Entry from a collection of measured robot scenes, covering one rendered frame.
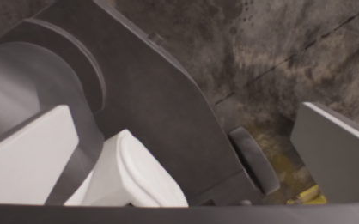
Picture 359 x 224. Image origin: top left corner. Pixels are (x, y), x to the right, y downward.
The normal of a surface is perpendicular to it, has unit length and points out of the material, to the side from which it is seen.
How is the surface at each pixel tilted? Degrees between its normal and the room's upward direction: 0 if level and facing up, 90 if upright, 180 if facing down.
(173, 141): 0
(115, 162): 71
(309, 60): 0
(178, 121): 0
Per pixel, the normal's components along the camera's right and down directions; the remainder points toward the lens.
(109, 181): -0.30, -0.36
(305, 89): 0.19, 0.47
